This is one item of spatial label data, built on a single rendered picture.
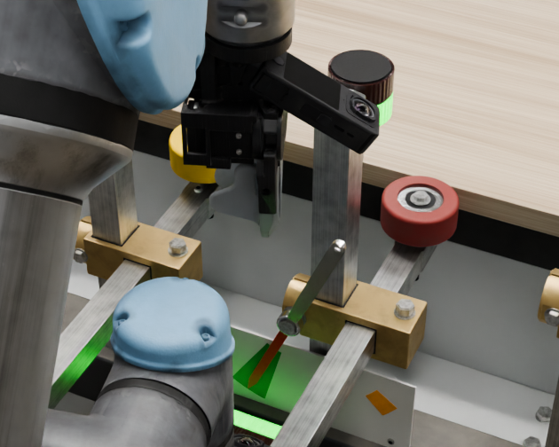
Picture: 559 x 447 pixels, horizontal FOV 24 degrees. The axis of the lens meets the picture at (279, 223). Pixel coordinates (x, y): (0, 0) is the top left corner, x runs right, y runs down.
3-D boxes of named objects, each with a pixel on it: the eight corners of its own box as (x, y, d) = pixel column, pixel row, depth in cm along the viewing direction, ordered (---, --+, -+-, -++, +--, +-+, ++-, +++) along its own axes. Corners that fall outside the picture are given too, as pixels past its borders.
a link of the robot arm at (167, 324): (85, 346, 78) (130, 255, 84) (101, 465, 85) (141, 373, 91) (211, 368, 76) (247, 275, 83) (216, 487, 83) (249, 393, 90)
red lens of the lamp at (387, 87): (378, 113, 114) (380, 91, 113) (316, 96, 116) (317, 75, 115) (403, 79, 118) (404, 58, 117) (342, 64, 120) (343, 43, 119)
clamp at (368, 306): (406, 371, 126) (410, 333, 123) (280, 330, 130) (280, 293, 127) (426, 334, 130) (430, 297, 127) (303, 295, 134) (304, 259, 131)
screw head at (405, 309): (411, 323, 124) (412, 313, 123) (390, 316, 125) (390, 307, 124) (418, 309, 125) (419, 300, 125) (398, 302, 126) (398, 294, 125)
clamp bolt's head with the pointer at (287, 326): (251, 404, 136) (302, 328, 126) (231, 391, 136) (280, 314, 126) (259, 392, 138) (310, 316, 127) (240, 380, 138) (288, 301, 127)
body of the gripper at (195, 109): (196, 121, 112) (190, -2, 105) (295, 126, 112) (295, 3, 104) (183, 174, 107) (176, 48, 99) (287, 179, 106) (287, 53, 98)
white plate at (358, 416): (407, 456, 133) (413, 389, 127) (185, 378, 141) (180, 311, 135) (409, 452, 133) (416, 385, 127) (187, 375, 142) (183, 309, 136)
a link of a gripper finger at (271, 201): (259, 190, 112) (258, 106, 106) (279, 191, 112) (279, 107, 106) (254, 223, 108) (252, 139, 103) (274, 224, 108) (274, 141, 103)
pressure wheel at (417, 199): (436, 311, 136) (444, 227, 129) (365, 289, 138) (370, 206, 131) (460, 265, 141) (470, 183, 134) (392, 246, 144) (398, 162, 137)
